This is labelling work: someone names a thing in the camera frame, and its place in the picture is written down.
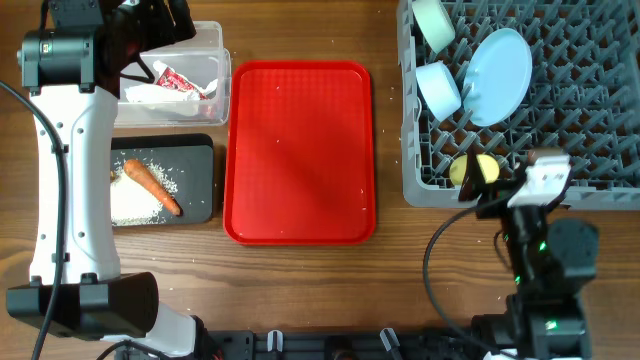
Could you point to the orange carrot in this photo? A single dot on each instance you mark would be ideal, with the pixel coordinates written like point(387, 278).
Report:
point(139, 173)

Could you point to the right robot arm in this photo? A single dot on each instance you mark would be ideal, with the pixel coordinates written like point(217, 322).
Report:
point(551, 262)

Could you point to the red snack wrapper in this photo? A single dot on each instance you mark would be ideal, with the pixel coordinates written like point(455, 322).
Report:
point(178, 84)

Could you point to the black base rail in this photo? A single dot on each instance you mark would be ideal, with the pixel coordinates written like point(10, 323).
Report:
point(385, 344)

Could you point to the clear plastic bin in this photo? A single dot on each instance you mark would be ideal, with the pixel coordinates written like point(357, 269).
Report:
point(201, 59)

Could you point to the light blue bowl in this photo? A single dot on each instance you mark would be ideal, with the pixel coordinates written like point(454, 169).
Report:
point(438, 89)

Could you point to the grey dishwasher rack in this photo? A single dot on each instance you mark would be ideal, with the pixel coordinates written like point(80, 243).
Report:
point(583, 98)

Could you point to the black plastic tray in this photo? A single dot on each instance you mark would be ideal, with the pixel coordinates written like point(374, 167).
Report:
point(182, 163)

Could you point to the pale green bowl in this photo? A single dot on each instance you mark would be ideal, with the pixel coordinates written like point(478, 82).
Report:
point(434, 22)

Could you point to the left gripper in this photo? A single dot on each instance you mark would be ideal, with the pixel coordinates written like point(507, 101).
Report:
point(163, 33)

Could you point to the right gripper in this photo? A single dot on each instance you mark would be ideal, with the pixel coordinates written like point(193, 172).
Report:
point(495, 195)

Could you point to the light blue plate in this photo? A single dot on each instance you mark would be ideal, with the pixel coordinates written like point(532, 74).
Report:
point(498, 77)

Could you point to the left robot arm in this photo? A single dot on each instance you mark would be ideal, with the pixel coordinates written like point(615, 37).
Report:
point(72, 66)

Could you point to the white napkin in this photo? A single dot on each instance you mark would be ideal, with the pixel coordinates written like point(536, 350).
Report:
point(151, 93)

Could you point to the yellow plastic cup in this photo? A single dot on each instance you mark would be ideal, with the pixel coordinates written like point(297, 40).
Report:
point(489, 166)

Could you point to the red serving tray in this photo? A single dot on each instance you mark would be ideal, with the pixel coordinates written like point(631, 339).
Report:
point(300, 154)

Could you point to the white rice pile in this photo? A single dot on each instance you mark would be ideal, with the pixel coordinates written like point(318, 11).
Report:
point(132, 205)

